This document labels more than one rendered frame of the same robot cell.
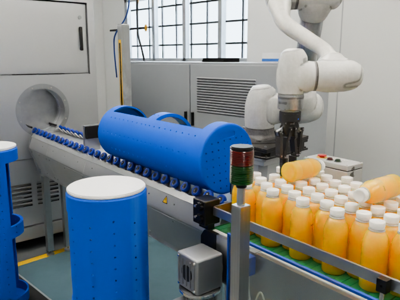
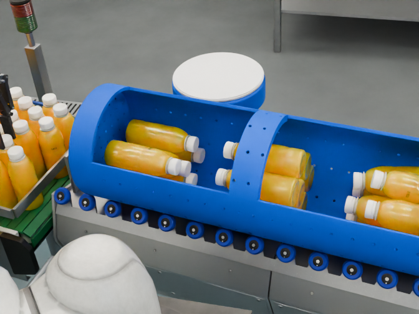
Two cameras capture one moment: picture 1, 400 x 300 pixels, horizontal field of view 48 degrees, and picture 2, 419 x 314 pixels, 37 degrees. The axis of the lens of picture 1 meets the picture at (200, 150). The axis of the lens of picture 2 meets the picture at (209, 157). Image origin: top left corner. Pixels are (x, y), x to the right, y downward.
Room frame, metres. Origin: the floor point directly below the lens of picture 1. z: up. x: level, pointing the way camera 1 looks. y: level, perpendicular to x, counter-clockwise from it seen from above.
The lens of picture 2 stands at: (3.01, -0.44, 2.02)
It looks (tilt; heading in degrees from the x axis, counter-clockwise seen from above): 38 degrees down; 153
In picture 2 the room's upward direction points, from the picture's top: 5 degrees counter-clockwise
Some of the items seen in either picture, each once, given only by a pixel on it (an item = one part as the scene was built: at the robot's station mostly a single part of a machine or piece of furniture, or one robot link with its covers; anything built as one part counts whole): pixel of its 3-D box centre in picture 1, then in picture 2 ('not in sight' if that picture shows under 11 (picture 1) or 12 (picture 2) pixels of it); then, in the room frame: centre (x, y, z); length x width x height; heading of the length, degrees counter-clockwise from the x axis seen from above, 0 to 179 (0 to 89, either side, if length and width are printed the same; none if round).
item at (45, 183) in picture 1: (47, 215); not in sight; (3.23, 1.15, 0.31); 0.06 x 0.06 x 0.63; 38
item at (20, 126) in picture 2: (274, 177); (20, 126); (1.53, -0.26, 1.07); 0.04 x 0.04 x 0.02
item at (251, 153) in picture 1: (241, 156); (22, 7); (1.15, -0.11, 1.23); 0.06 x 0.06 x 0.04
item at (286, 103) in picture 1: (290, 102); not in sight; (1.57, -0.32, 1.33); 0.09 x 0.09 x 0.06
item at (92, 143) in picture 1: (91, 137); not in sight; (2.72, 0.66, 1.00); 0.10 x 0.04 x 0.15; 128
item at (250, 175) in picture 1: (241, 173); (25, 20); (1.15, -0.11, 1.18); 0.06 x 0.06 x 0.05
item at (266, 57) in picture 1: (279, 58); not in sight; (3.61, -0.62, 1.48); 0.24 x 0.12 x 0.08; 53
